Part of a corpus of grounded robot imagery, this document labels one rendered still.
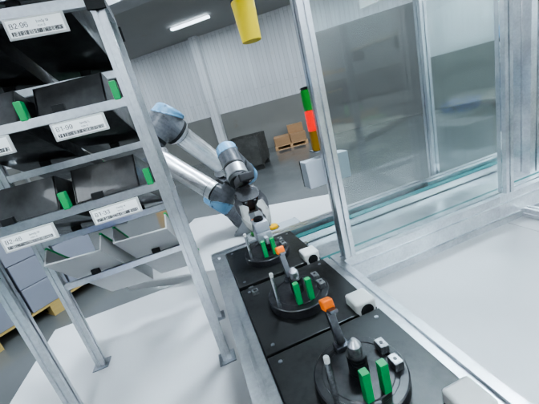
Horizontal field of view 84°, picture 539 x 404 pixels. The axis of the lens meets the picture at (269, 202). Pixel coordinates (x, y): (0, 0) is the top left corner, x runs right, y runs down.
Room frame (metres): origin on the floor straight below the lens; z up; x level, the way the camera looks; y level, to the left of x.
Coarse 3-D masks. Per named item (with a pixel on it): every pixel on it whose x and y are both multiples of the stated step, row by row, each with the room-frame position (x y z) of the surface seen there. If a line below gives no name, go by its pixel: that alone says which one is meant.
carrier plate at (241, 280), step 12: (288, 240) 0.90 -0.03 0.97; (300, 240) 0.88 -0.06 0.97; (240, 252) 0.90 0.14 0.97; (240, 264) 0.83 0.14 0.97; (276, 264) 0.77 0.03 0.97; (288, 264) 0.75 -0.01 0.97; (300, 264) 0.73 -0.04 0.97; (240, 276) 0.75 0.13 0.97; (252, 276) 0.74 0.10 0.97; (264, 276) 0.72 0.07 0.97; (276, 276) 0.72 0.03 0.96; (240, 288) 0.69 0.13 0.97
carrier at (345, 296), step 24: (312, 264) 0.72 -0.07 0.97; (264, 288) 0.66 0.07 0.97; (288, 288) 0.61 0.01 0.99; (312, 288) 0.54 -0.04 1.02; (336, 288) 0.59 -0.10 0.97; (264, 312) 0.57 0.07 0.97; (288, 312) 0.53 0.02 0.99; (312, 312) 0.52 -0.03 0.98; (360, 312) 0.49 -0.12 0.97; (264, 336) 0.50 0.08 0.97; (288, 336) 0.48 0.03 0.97; (312, 336) 0.47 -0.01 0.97
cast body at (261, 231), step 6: (258, 216) 0.84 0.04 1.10; (252, 222) 0.83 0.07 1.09; (258, 222) 0.82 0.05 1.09; (264, 222) 0.81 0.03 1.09; (258, 228) 0.81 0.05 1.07; (264, 228) 0.81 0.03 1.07; (258, 234) 0.80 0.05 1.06; (264, 234) 0.80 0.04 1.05; (270, 234) 0.81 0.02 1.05; (258, 240) 0.80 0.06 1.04; (264, 240) 0.80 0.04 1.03
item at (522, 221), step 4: (524, 216) 0.85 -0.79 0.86; (516, 220) 0.84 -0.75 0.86; (520, 220) 0.83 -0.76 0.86; (524, 220) 0.83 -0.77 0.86; (528, 220) 0.82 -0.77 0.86; (532, 220) 0.82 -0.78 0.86; (536, 220) 0.81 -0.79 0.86; (516, 224) 0.82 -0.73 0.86; (520, 224) 0.81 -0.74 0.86; (524, 224) 0.81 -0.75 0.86; (528, 224) 0.80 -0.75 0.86; (532, 224) 0.80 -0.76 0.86; (536, 224) 0.79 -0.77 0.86; (532, 228) 0.78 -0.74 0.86; (536, 228) 0.77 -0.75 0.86
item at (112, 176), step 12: (132, 156) 0.63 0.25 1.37; (84, 168) 0.63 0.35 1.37; (96, 168) 0.63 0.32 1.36; (108, 168) 0.62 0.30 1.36; (120, 168) 0.62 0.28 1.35; (132, 168) 0.62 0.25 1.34; (72, 180) 0.62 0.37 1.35; (84, 180) 0.62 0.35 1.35; (96, 180) 0.62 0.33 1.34; (108, 180) 0.61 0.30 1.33; (120, 180) 0.61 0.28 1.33; (132, 180) 0.61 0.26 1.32; (144, 180) 0.64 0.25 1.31; (84, 192) 0.61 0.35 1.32; (108, 192) 0.60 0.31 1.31; (156, 192) 0.69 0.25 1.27; (108, 204) 0.65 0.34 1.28; (144, 204) 0.73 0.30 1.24
